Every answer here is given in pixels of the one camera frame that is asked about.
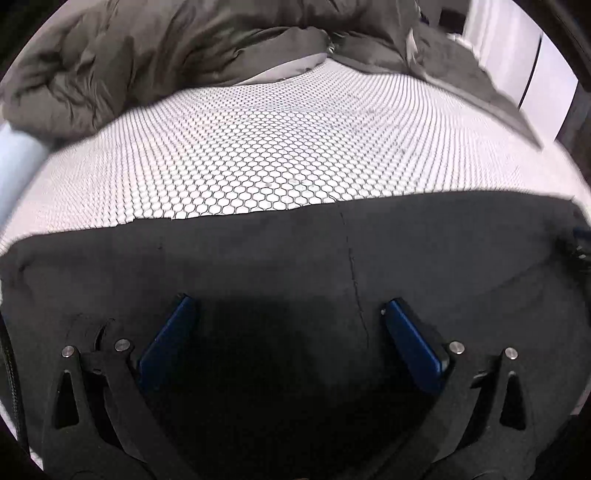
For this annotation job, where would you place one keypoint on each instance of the bed with hexagon patterned sheet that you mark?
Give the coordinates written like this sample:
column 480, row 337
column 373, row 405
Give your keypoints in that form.
column 277, row 152

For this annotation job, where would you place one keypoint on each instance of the grey duvet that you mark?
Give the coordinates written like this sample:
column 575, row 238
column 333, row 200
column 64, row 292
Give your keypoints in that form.
column 115, row 60

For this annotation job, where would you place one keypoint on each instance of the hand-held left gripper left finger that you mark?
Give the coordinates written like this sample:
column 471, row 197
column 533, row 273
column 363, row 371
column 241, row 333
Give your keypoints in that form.
column 166, row 344

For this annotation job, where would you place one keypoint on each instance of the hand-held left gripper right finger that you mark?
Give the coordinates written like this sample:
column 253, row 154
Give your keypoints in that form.
column 413, row 346

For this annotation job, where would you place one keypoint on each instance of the black pants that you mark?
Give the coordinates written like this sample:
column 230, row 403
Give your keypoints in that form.
column 277, row 258

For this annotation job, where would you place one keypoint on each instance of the light blue pillow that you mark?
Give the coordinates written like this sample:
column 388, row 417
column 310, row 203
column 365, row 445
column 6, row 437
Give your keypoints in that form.
column 18, row 166

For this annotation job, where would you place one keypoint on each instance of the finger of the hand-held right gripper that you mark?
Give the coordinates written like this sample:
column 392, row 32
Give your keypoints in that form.
column 581, row 247

